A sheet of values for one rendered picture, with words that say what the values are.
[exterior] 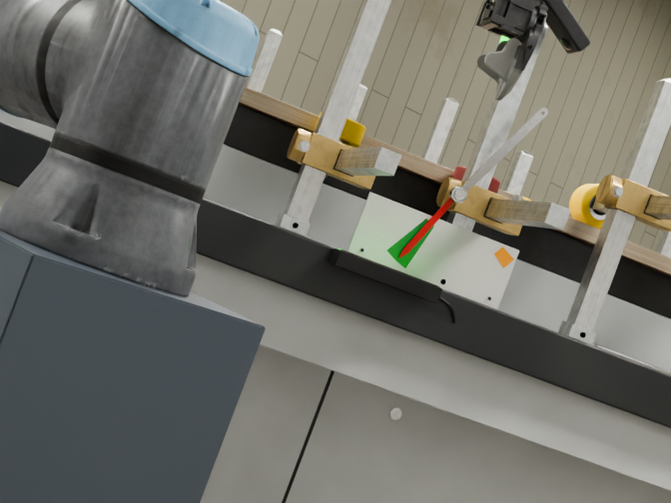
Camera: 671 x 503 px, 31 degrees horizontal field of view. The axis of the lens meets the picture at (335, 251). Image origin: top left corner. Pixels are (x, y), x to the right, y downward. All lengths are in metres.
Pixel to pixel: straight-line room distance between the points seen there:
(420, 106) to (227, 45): 6.10
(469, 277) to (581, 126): 6.34
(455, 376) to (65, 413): 1.01
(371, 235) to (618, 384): 0.47
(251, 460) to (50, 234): 1.10
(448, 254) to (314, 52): 4.81
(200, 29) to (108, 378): 0.32
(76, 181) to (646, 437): 1.25
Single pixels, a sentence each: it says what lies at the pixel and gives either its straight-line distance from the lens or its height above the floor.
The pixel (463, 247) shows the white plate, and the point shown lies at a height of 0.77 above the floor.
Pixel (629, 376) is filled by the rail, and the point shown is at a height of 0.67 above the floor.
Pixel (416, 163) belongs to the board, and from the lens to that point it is 2.09.
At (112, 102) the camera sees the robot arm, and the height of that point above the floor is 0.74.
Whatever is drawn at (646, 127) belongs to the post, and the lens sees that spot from 2.04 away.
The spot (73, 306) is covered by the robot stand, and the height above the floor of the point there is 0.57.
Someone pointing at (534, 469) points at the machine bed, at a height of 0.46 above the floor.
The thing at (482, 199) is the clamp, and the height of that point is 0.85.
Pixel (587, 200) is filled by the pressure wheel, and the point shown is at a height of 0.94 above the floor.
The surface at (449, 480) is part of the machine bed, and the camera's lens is 2.21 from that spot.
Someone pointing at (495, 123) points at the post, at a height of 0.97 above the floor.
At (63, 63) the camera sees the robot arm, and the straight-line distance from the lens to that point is 1.17.
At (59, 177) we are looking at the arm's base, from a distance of 1.11.
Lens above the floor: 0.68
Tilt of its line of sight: 1 degrees up
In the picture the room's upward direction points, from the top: 21 degrees clockwise
